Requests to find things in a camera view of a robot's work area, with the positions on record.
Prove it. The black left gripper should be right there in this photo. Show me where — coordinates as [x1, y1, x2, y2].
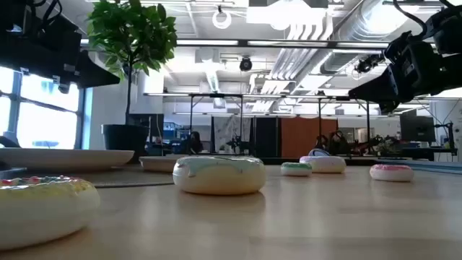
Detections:
[0, 21, 121, 95]

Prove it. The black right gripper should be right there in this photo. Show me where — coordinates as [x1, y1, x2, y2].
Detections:
[348, 38, 462, 116]

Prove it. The pink iced donut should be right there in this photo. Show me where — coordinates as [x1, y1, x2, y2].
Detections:
[369, 163, 415, 183]

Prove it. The lilac iced donut dark drizzle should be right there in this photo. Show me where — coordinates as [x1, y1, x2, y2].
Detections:
[299, 155, 347, 174]

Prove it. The teal iced donut dark drizzle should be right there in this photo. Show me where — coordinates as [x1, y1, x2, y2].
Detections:
[280, 161, 313, 178]

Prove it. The yellow sprinkled donut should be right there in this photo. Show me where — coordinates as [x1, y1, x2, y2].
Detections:
[0, 175, 101, 251]

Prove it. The mint iced donut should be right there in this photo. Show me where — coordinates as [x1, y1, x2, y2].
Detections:
[172, 155, 267, 196]

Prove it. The black ceiling spotlight fixture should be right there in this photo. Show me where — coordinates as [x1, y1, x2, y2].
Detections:
[354, 53, 384, 74]

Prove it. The black computer monitor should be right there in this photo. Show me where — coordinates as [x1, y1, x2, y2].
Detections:
[399, 109, 437, 143]

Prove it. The potted green tree black pot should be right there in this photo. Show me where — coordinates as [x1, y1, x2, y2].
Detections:
[86, 0, 178, 164]

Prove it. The dark office desk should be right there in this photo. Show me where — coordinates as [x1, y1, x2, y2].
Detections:
[398, 146, 458, 162]

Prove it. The large bright window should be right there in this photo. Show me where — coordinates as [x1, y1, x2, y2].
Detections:
[0, 66, 87, 151]

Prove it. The blue flat board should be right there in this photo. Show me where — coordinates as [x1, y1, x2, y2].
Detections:
[375, 158, 462, 175]

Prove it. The large cream plate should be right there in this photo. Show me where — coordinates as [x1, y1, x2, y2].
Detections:
[0, 147, 135, 172]

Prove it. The orange partition panel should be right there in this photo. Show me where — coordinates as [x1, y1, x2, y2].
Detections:
[280, 117, 339, 159]

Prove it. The round grey woven placemat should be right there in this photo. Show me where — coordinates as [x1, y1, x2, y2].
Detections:
[19, 166, 175, 189]

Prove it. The small cream plate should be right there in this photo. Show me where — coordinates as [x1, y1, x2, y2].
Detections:
[139, 155, 188, 173]

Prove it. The person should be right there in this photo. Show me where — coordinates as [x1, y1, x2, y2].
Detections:
[187, 131, 204, 155]

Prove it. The black partition panel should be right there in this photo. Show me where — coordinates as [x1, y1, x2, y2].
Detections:
[254, 116, 279, 158]

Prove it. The grey patterned curtain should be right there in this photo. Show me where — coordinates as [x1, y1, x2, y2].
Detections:
[212, 115, 253, 153]

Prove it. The black background metal frame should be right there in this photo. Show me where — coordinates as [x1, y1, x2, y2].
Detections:
[187, 92, 247, 157]
[317, 95, 372, 153]

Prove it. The silver ceiling duct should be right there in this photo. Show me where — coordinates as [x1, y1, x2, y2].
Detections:
[319, 0, 401, 75]

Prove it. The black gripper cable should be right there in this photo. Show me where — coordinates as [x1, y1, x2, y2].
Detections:
[392, 0, 430, 37]

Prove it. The black table border frame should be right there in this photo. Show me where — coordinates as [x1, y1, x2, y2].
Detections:
[259, 157, 378, 166]

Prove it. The white ring ceiling lamp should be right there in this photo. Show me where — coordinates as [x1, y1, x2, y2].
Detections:
[212, 9, 233, 30]

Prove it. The black overhead frame bar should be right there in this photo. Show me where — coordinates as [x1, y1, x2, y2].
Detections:
[81, 38, 393, 51]

